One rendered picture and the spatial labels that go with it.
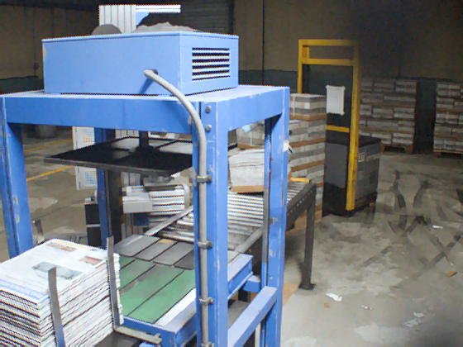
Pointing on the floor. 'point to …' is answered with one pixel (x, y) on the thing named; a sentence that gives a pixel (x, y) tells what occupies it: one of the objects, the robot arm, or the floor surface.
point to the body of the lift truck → (339, 147)
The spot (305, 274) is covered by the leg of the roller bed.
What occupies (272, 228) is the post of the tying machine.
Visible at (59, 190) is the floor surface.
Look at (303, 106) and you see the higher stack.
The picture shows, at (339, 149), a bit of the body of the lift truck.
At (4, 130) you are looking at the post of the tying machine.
